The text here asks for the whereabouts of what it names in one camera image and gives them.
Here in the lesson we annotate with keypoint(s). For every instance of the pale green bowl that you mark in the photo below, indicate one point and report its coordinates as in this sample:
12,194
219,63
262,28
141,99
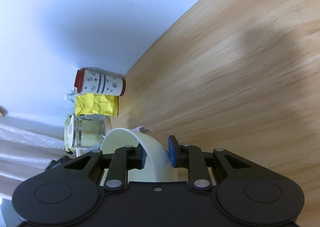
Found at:
157,166

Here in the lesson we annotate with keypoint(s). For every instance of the clear plastic water bottle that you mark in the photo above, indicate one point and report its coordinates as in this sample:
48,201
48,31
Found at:
70,96

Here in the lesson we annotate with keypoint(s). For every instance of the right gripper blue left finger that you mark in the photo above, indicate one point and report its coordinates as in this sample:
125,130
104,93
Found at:
120,163

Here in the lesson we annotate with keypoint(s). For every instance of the glass pitcher white lid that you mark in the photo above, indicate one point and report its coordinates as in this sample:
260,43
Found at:
85,133

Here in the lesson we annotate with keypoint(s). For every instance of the red lidded patterned tumbler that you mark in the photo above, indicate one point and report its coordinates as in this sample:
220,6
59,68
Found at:
88,81

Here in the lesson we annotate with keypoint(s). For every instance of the grey pink cloth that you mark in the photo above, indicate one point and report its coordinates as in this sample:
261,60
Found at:
143,129

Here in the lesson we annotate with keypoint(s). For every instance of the yellow foil bag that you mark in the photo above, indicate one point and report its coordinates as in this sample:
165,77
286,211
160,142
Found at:
96,104

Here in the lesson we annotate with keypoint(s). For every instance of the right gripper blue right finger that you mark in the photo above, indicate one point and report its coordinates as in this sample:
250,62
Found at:
190,157

